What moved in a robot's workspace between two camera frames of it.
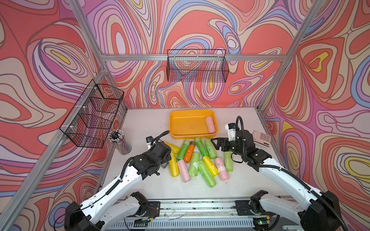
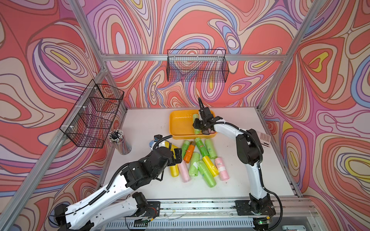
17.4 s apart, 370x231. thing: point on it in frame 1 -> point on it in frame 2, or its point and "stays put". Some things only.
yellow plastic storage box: [192, 123] stays put
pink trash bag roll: [184, 171] stays put
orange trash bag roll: [189, 153] stays put
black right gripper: [224, 141] -> [196, 124]
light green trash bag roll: [228, 161] -> [196, 116]
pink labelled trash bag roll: [223, 174] stays put
